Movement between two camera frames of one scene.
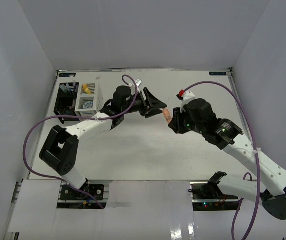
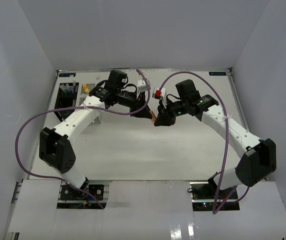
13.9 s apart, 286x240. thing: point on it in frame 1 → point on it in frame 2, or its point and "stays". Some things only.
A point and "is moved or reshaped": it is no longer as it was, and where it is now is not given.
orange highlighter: [166, 115] is moved or reshaped
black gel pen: [63, 87] stays
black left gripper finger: [152, 101] → [145, 112]
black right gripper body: [188, 125] → [178, 108]
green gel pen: [67, 87] stays
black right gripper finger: [176, 123] → [164, 118]
